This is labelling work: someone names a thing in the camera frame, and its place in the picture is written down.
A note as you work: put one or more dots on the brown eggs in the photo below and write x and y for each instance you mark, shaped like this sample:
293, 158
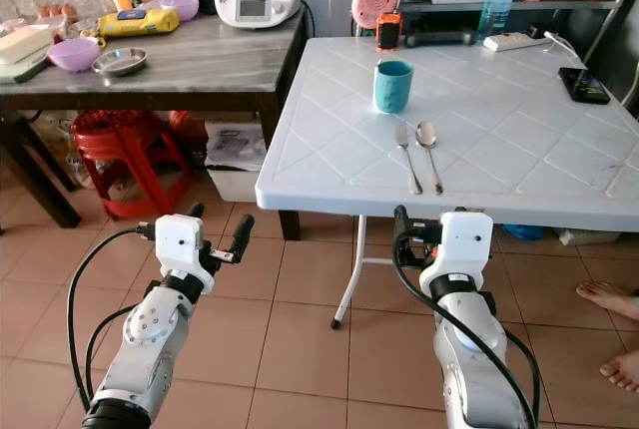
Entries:
50, 12

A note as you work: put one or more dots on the white power strip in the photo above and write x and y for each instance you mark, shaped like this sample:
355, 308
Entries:
514, 42

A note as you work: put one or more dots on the teal plastic cup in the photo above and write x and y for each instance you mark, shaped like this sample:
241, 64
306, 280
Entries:
392, 90

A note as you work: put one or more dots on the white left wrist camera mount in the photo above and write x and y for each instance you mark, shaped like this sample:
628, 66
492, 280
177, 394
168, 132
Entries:
182, 244

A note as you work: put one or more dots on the small purple plastic bowl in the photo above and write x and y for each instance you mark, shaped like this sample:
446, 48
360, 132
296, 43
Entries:
182, 7

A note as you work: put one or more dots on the white plastic folding table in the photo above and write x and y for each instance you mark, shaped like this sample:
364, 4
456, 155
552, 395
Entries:
509, 150

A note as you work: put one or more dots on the orange and black device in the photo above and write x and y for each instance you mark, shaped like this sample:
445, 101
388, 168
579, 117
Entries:
389, 32

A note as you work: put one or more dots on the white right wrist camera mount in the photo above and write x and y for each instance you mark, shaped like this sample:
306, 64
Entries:
464, 239

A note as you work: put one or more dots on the dark wooden stone-topped table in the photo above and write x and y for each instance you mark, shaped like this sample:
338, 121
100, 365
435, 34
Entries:
160, 102

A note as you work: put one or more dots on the steel spoon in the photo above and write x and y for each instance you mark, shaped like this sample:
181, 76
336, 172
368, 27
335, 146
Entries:
425, 134

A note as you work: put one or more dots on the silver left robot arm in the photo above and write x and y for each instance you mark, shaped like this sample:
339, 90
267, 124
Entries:
150, 349

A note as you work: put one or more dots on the red plastic stool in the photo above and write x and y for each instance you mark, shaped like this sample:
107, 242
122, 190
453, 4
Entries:
125, 143

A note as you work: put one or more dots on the yellow food package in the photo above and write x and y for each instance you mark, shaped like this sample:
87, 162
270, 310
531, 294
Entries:
150, 22

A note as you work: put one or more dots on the black smartphone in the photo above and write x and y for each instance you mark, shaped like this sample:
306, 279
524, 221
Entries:
584, 86

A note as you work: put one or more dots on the white storage box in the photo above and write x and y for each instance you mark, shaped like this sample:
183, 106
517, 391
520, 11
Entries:
235, 182

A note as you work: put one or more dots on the steel plate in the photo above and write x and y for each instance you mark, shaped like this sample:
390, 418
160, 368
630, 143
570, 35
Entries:
120, 62

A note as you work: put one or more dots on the large purple plastic bowl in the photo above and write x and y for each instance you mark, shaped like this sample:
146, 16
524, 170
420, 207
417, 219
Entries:
75, 54

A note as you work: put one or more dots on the steel fork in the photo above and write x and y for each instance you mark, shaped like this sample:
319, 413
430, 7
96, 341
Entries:
402, 135

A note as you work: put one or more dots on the person's bare foot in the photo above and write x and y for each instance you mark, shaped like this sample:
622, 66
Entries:
609, 299
624, 371

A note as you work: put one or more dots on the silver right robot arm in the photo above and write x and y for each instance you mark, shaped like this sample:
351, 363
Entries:
469, 369

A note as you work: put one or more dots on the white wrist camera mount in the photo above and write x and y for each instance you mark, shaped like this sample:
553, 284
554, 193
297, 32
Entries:
464, 239
182, 244

